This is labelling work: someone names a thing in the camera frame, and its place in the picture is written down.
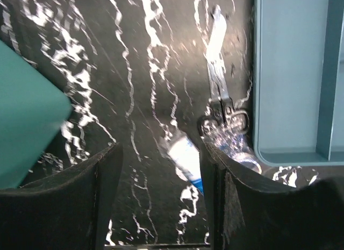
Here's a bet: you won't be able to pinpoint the small scissors white sheath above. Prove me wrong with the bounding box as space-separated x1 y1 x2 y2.
197 5 249 137

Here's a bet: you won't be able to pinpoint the teal plastic medicine box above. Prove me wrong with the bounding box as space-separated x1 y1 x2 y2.
1 42 71 189

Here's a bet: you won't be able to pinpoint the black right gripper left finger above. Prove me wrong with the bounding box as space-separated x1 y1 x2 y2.
1 144 123 249

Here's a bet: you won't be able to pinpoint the white bottle blue label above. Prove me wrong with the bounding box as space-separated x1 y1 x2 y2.
159 130 204 195

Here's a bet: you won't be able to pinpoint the clear bag small items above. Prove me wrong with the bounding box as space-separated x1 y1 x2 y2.
203 121 262 174

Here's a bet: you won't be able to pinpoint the dark teal tray insert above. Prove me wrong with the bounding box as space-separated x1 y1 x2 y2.
253 0 343 166

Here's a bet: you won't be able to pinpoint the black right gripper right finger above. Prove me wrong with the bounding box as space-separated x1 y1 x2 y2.
200 143 343 249

